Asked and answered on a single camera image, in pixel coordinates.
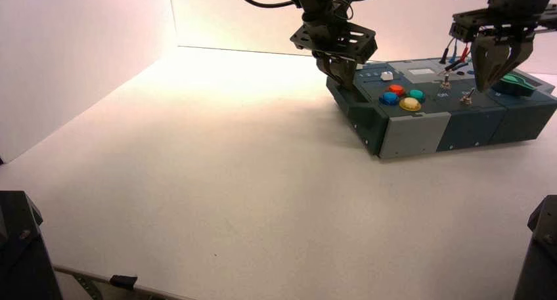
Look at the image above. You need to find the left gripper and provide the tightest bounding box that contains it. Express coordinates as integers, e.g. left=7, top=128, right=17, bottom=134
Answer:
left=290, top=19, right=378, bottom=92

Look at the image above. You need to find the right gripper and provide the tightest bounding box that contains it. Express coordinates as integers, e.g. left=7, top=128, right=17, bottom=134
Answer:
left=449, top=0, right=557, bottom=93

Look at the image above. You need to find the dark teal grey control box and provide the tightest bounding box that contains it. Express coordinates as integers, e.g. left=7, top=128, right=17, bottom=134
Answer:
left=326, top=58, right=557, bottom=160

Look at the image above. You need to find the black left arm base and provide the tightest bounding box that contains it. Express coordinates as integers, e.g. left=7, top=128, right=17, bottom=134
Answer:
left=0, top=190, right=62, bottom=300

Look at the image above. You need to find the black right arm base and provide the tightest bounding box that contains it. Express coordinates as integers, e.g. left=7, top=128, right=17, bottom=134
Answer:
left=512, top=195, right=557, bottom=300

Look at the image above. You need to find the green rotary knob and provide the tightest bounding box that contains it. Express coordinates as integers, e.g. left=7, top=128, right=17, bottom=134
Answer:
left=493, top=72, right=537, bottom=97

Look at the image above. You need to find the yellow dome push button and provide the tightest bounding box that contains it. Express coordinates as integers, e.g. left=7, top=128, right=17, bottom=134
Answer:
left=399, top=97, right=422, bottom=113

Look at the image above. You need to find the small black clip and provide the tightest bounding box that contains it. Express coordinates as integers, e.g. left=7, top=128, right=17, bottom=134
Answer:
left=109, top=275, right=139, bottom=290

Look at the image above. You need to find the jumper cable with blue plugs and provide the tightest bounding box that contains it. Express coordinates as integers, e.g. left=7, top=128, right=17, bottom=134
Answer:
left=450, top=39, right=471, bottom=71

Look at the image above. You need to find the jumper cable with black plugs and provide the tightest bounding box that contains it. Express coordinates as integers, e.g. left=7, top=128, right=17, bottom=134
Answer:
left=439, top=39, right=463, bottom=72

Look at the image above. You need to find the metal table edge rail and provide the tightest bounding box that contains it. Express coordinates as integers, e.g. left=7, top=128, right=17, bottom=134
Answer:
left=53, top=267, right=192, bottom=300

